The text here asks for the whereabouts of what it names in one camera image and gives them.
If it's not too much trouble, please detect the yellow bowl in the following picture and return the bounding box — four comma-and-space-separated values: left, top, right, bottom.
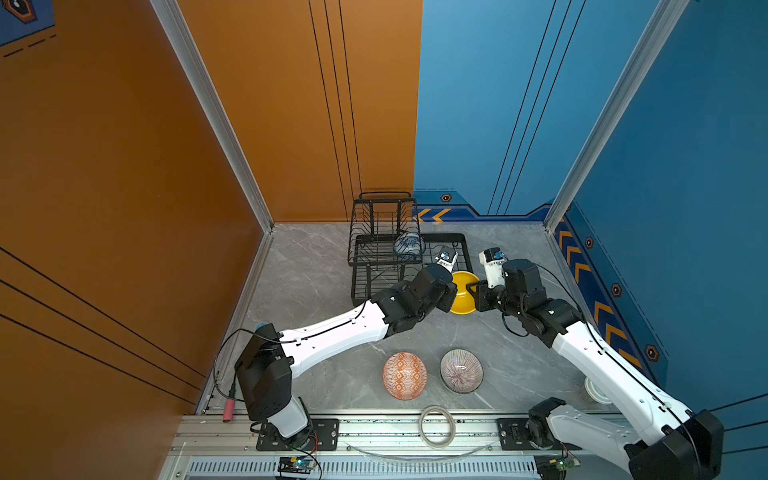
450, 271, 480, 315

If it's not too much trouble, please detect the blue floral bowl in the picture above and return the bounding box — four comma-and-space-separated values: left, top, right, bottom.
393, 232, 424, 261

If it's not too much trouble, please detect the orange patterned bowl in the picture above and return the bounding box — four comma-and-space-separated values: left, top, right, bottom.
382, 352, 428, 401

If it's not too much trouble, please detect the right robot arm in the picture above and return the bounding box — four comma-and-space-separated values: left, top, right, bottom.
467, 248, 725, 479

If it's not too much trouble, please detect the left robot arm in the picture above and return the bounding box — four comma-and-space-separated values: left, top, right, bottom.
234, 263, 457, 446

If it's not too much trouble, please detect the pink striped bowl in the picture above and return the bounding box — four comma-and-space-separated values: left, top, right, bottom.
440, 349, 484, 394

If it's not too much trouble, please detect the clear tape roll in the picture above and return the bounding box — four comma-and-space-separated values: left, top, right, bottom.
417, 406, 457, 449

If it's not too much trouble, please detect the white lidded cup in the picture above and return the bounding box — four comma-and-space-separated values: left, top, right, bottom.
584, 377, 612, 405

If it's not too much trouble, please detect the right green circuit board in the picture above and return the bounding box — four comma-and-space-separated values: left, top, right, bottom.
534, 456, 581, 480

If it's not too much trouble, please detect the green circuit board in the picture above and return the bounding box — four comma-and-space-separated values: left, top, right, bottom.
277, 456, 319, 478
534, 456, 581, 480

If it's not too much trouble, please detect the left green circuit board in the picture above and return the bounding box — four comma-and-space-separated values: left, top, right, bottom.
277, 456, 319, 478

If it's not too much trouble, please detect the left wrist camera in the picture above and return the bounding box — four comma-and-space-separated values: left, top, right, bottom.
434, 246, 458, 273

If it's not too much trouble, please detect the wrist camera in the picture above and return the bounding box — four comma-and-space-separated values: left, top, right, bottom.
434, 246, 458, 273
478, 247, 507, 289

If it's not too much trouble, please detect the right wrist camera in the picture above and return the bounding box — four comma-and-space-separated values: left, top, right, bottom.
478, 247, 507, 289

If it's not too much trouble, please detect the black wire dish rack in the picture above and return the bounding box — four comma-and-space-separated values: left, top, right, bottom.
347, 191, 473, 306

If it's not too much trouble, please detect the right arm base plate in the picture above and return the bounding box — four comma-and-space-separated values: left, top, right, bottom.
496, 417, 562, 451

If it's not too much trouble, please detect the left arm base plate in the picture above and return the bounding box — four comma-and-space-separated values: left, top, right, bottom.
251, 417, 340, 452

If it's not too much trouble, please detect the red cable plug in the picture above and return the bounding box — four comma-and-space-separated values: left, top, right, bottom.
222, 397, 236, 423

